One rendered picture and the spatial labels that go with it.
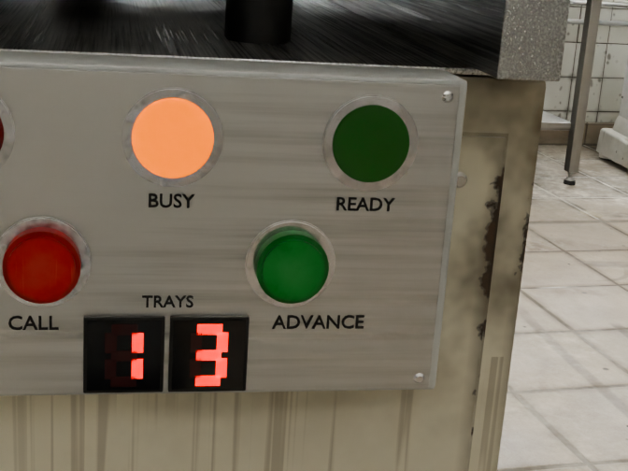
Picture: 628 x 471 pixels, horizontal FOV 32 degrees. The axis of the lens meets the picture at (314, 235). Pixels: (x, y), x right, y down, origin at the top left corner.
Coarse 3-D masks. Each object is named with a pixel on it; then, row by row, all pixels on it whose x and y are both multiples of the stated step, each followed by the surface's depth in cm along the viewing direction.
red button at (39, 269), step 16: (16, 240) 42; (32, 240) 42; (48, 240) 42; (64, 240) 42; (16, 256) 42; (32, 256) 42; (48, 256) 42; (64, 256) 42; (16, 272) 42; (32, 272) 42; (48, 272) 42; (64, 272) 42; (16, 288) 42; (32, 288) 42; (48, 288) 42; (64, 288) 43
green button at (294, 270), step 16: (272, 240) 44; (288, 240) 44; (304, 240) 44; (256, 256) 44; (272, 256) 44; (288, 256) 44; (304, 256) 44; (320, 256) 44; (256, 272) 44; (272, 272) 44; (288, 272) 44; (304, 272) 44; (320, 272) 44; (272, 288) 44; (288, 288) 44; (304, 288) 44; (320, 288) 45
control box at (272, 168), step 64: (0, 64) 41; (64, 64) 41; (128, 64) 42; (192, 64) 43; (256, 64) 44; (320, 64) 46; (64, 128) 42; (128, 128) 42; (256, 128) 43; (320, 128) 43; (448, 128) 44; (0, 192) 42; (64, 192) 42; (128, 192) 43; (192, 192) 43; (256, 192) 44; (320, 192) 44; (384, 192) 45; (448, 192) 45; (0, 256) 42; (128, 256) 44; (192, 256) 44; (384, 256) 46; (448, 256) 46; (0, 320) 43; (64, 320) 44; (128, 320) 44; (192, 320) 45; (256, 320) 45; (320, 320) 46; (384, 320) 46; (0, 384) 44; (64, 384) 45; (192, 384) 46; (256, 384) 46; (320, 384) 47; (384, 384) 47
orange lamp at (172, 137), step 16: (144, 112) 42; (160, 112) 42; (176, 112) 42; (192, 112) 42; (144, 128) 42; (160, 128) 42; (176, 128) 42; (192, 128) 42; (208, 128) 42; (144, 144) 42; (160, 144) 42; (176, 144) 42; (192, 144) 42; (208, 144) 43; (144, 160) 42; (160, 160) 42; (176, 160) 43; (192, 160) 43; (160, 176) 43; (176, 176) 43
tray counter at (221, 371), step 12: (204, 324) 45; (216, 324) 45; (192, 336) 45; (192, 348) 45; (192, 360) 45; (204, 360) 45; (216, 360) 45; (192, 372) 45; (216, 372) 46; (204, 384) 46; (216, 384) 46
